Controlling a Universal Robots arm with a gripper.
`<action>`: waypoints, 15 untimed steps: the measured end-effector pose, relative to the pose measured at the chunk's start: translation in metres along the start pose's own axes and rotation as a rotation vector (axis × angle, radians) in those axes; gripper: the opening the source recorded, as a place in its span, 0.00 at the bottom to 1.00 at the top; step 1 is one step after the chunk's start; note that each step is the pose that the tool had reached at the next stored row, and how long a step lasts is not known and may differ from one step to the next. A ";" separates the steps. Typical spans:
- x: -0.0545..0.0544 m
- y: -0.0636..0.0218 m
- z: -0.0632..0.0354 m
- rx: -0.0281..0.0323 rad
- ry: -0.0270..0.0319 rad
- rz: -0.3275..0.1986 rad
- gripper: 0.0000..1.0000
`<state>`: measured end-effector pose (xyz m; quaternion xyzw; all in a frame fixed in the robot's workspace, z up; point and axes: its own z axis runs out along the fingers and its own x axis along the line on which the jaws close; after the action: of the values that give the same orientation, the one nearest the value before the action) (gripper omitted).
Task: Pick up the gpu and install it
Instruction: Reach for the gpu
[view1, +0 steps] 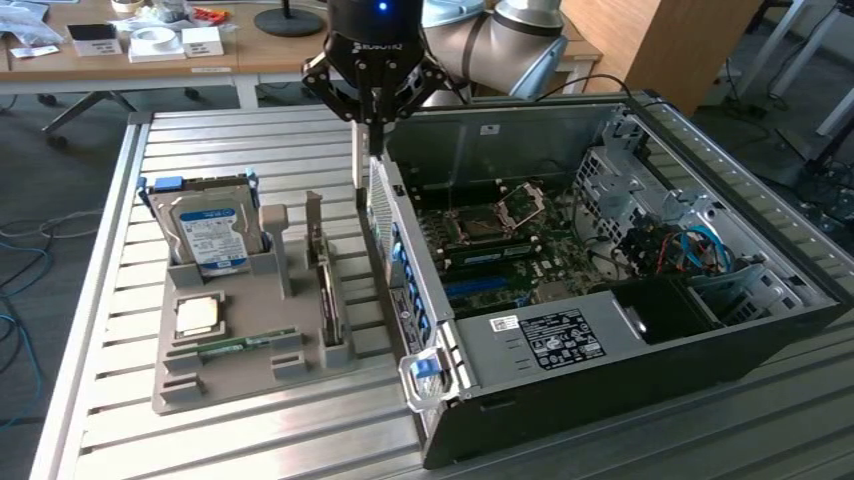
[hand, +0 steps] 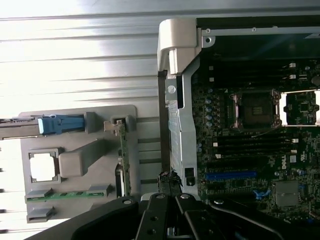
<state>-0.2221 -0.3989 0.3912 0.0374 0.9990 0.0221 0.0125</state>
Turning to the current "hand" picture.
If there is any blue expansion slot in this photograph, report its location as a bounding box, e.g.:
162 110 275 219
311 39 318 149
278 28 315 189
204 170 258 181

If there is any blue slot clip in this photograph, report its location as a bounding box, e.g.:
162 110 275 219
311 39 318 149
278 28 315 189
252 188 271 200

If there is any grey parts rack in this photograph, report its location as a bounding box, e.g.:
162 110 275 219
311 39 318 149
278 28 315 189
18 104 162 224

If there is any black open PC case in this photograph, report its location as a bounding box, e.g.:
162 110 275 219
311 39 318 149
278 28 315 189
156 17 320 240

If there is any green RAM stick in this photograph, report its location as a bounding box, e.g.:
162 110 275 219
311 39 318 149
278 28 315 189
24 191 106 201

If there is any silver chipset heatsink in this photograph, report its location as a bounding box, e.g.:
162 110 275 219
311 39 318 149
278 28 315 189
274 180 300 208

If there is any CPU socket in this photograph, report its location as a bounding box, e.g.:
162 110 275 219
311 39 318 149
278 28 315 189
223 89 282 131

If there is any silver CPU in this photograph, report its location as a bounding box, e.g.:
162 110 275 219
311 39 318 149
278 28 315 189
29 151 56 181

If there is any green motherboard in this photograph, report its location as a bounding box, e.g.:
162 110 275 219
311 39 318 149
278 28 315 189
192 58 320 227

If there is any hard disk with blue caddy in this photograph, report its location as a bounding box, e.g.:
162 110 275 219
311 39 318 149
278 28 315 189
0 113 85 140

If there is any metal socket cover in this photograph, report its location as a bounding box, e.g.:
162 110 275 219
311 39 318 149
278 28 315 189
279 89 320 127

